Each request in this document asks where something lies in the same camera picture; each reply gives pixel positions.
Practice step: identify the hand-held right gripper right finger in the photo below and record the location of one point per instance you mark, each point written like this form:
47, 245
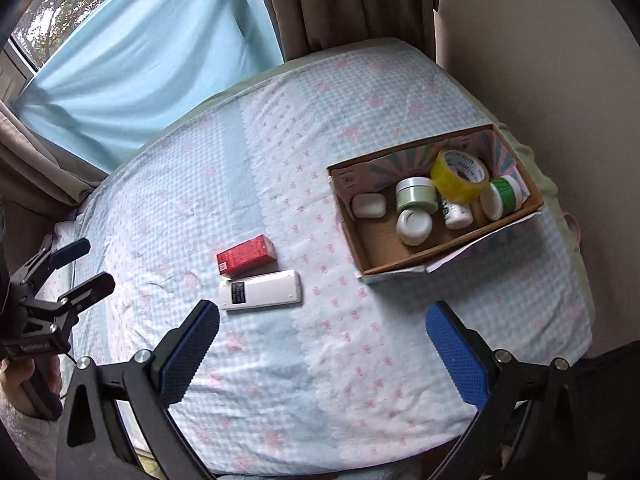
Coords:
455, 355

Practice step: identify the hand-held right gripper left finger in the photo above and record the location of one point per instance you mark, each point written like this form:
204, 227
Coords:
190, 355

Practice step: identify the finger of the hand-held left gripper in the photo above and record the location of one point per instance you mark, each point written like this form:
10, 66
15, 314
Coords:
70, 252
90, 292

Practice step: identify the cardboard box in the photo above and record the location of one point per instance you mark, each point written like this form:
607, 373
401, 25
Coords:
380, 245

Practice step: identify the white cream jar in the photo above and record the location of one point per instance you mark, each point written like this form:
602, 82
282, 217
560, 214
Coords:
415, 227

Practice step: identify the white pill bottle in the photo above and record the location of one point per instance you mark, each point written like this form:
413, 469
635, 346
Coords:
457, 215

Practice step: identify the light green jar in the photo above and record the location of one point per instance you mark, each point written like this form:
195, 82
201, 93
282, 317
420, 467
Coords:
417, 195

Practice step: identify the green and white jar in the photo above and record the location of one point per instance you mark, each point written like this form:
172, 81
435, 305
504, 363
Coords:
507, 192

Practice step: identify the small white case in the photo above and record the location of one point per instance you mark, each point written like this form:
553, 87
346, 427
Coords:
369, 206

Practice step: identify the yellow tape roll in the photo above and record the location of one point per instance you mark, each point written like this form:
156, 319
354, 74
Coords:
452, 182

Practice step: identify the person's left forearm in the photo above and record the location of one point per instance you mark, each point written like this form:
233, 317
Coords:
25, 440

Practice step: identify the person's left hand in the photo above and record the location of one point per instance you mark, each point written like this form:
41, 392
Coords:
12, 387

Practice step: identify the light floral pillow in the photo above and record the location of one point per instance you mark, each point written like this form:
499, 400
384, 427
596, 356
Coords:
65, 232

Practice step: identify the white remote control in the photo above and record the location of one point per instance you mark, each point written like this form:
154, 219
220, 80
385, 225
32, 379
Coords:
260, 290

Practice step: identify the grey-brown curtain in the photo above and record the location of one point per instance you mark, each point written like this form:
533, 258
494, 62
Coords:
350, 0
30, 160

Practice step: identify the red carton box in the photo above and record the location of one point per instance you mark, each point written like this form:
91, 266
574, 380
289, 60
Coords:
247, 255

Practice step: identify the light blue cloth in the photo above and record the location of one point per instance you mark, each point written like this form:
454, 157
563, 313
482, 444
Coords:
150, 60

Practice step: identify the window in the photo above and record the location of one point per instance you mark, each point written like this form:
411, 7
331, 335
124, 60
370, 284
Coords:
55, 20

